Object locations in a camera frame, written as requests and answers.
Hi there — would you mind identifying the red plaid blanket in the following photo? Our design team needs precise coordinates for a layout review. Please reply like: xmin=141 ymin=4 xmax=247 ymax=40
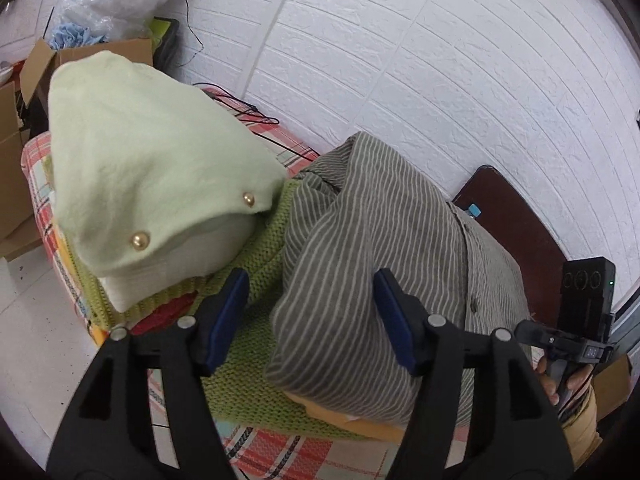
xmin=20 ymin=85 xmax=416 ymax=480

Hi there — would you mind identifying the grey striped shirt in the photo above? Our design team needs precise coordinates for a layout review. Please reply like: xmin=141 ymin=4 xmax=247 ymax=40
xmin=264 ymin=131 xmax=532 ymax=421

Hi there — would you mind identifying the green knit sweater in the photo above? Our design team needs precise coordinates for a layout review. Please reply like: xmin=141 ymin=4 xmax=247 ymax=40
xmin=70 ymin=180 xmax=406 ymax=441

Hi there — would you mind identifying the person's right hand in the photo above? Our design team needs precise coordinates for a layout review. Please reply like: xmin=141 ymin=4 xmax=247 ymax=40
xmin=535 ymin=355 xmax=593 ymax=408

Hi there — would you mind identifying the red garment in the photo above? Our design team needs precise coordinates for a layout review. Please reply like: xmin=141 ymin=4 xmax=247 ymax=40
xmin=131 ymin=292 xmax=206 ymax=336

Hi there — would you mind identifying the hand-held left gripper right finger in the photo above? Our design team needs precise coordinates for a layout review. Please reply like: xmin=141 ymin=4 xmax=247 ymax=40
xmin=375 ymin=267 xmax=576 ymax=480

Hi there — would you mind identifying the thin black cable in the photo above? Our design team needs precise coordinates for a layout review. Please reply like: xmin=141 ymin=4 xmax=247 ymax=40
xmin=177 ymin=0 xmax=207 ymax=68
xmin=192 ymin=82 xmax=321 ymax=158

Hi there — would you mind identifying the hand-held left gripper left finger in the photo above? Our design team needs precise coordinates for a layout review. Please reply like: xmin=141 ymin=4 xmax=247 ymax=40
xmin=46 ymin=267 xmax=250 ymax=480

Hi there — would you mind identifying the dark brown wooden headboard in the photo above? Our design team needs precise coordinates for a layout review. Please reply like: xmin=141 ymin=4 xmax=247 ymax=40
xmin=451 ymin=165 xmax=571 ymax=326

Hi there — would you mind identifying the orange garment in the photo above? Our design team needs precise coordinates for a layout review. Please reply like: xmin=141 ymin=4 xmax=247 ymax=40
xmin=287 ymin=392 xmax=416 ymax=443

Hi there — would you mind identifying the light green buttoned cardigan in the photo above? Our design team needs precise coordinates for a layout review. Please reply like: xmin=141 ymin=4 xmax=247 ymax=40
xmin=47 ymin=51 xmax=288 ymax=313

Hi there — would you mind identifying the glass sliding door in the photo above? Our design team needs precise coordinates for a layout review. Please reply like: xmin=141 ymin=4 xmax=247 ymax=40
xmin=611 ymin=287 xmax=640 ymax=356

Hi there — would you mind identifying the light blue cloth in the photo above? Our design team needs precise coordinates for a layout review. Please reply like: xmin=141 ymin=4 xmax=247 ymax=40
xmin=47 ymin=22 xmax=108 ymax=51

